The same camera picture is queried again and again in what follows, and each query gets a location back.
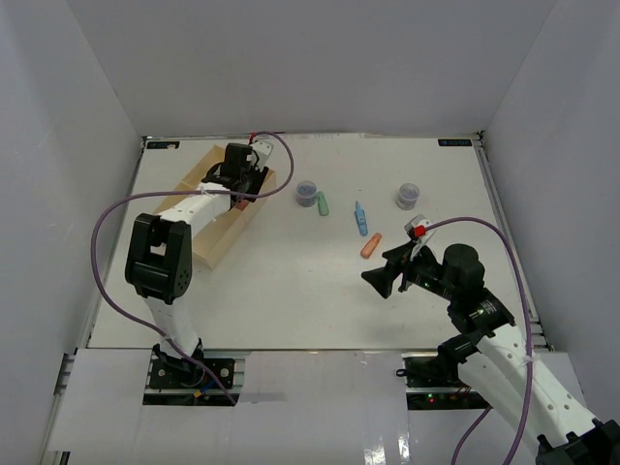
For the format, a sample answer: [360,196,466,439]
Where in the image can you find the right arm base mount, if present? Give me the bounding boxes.
[395,355,488,412]

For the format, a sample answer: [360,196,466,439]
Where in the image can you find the left paperclip jar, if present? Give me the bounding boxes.
[295,180,318,207]

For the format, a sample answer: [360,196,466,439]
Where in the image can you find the beige compartment box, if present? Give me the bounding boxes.
[154,145,276,269]

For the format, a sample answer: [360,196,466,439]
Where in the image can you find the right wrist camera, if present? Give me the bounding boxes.
[404,214,434,262]

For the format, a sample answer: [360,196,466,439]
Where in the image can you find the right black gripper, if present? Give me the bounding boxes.
[361,240,459,303]

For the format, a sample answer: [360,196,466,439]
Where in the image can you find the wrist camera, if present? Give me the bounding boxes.
[250,139,274,170]
[404,214,434,262]

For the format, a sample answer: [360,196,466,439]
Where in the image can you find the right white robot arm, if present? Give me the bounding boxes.
[361,242,619,464]

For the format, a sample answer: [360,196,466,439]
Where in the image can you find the left black corner label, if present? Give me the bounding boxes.
[146,140,180,150]

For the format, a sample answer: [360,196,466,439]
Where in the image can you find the right paperclip jar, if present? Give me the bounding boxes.
[395,183,419,210]

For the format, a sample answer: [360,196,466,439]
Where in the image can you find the green correction tape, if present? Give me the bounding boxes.
[317,191,329,217]

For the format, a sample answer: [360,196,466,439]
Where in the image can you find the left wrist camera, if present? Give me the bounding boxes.
[250,139,274,170]

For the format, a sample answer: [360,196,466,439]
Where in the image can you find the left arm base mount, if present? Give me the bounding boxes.
[142,345,239,407]

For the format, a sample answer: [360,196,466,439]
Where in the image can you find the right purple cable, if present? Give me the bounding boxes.
[423,216,534,465]

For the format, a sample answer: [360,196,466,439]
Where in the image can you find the black corner label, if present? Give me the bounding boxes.
[146,140,180,150]
[438,139,473,147]

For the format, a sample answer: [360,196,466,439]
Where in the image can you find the paperclip jar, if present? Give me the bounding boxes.
[395,183,419,210]
[295,180,318,207]

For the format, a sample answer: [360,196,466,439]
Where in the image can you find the right black corner label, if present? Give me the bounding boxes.
[438,139,473,147]

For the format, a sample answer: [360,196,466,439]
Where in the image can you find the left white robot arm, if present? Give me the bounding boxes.
[125,141,273,387]

